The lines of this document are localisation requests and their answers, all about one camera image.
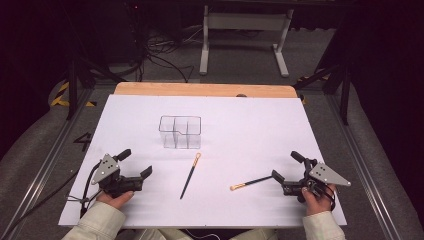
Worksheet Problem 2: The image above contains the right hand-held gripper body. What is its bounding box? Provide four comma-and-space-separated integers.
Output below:
281, 158, 352, 204

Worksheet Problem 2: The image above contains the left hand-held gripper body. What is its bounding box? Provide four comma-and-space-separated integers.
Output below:
90, 153, 145, 198

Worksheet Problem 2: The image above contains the black gold-tipped utensil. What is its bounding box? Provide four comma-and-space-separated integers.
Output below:
179, 152, 202, 200
229, 175, 274, 192

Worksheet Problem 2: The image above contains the person's left hand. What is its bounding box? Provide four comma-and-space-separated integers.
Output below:
96, 190, 135, 210

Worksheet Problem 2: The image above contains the person's right hand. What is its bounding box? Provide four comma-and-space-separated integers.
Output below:
300, 183, 337, 217

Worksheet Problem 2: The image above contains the clear plastic compartment organizer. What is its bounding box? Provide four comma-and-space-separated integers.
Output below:
158, 115, 202, 150

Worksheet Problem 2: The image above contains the person's lap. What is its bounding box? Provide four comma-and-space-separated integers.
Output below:
131, 227, 279, 240

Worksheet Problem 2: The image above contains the black tripod stand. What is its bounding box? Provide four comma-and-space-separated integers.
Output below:
64, 56, 128, 121
293, 59, 354, 126

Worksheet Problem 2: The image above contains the yellow black hazard tape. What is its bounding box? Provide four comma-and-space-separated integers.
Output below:
49, 81, 98, 108
296, 73, 331, 105

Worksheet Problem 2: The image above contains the wooden table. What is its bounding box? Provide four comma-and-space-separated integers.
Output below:
113, 81, 298, 99

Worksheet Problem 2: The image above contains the white metal stand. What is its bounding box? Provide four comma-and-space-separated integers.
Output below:
199, 4, 295, 78

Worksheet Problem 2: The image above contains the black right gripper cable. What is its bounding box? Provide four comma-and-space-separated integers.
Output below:
328, 184, 338, 212

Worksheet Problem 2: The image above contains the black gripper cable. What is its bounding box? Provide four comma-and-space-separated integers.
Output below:
66, 160, 103, 219
328, 184, 338, 212

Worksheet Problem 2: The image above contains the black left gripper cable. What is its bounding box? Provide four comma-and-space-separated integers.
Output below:
66, 160, 103, 219

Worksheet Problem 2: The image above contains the metal floor rail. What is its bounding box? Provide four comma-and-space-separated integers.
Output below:
326, 94, 399, 240
0, 88, 96, 240

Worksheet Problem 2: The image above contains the black floor cable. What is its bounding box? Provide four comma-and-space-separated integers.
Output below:
0, 169, 81, 239

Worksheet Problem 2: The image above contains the thin white cable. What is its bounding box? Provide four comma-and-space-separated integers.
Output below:
184, 229, 222, 240

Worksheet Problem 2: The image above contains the tangle of black cables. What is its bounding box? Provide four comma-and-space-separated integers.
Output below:
109, 29, 208, 84

